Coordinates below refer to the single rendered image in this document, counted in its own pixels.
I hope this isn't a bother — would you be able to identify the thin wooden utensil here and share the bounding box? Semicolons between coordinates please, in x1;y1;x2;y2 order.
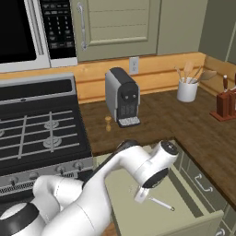
173;66;183;82

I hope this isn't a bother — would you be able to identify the white and black microwave oven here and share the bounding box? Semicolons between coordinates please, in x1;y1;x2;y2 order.
0;0;78;74

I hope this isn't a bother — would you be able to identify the slim wooden stirrer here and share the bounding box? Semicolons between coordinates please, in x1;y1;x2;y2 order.
189;65;204;84

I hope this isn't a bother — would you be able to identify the white wall socket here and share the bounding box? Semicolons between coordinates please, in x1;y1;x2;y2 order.
128;56;140;76

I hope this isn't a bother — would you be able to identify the pale green drawer front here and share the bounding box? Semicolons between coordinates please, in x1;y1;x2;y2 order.
180;153;230;214
211;206;236;236

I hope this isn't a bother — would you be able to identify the knife with dark red handle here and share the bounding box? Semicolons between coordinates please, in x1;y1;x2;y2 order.
222;74;230;93

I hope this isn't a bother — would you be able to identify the black and steel gas stove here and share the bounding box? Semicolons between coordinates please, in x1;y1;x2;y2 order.
0;72;95;204

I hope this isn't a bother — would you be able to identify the silver metal whisk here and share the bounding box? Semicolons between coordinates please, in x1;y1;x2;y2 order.
128;183;176;213

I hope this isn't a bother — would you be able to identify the pale green cupboard door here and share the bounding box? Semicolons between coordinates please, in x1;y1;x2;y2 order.
69;0;162;63

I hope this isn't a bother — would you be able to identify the wooden spatula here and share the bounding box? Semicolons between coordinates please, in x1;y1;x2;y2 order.
195;69;218;85

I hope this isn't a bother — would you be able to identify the white utensil pot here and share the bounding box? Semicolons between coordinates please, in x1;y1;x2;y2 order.
176;77;199;103

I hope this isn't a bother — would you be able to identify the open pale green drawer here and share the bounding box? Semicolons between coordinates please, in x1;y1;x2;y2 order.
91;139;226;236

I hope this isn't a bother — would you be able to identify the wooden spoon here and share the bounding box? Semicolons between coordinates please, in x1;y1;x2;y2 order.
183;61;195;84

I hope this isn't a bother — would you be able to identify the small wooden pepper mill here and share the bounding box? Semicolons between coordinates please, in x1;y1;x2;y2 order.
104;115;112;133

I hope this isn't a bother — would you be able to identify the silver cupboard door handle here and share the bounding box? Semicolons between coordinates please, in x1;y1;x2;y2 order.
76;2;89;52

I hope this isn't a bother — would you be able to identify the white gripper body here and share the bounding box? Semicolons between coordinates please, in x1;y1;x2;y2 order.
134;185;151;205

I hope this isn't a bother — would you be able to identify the red-brown knife block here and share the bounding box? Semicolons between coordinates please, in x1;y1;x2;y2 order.
209;88;236;123

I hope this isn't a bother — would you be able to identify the plain pale green cupboard panel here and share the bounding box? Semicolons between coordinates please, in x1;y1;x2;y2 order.
157;0;209;56

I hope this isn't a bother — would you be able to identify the grey-green corner cupboard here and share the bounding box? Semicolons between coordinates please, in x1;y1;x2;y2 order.
198;0;236;66

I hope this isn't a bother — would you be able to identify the grey and black coffee machine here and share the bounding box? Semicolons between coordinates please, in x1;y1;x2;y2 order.
104;66;143;129

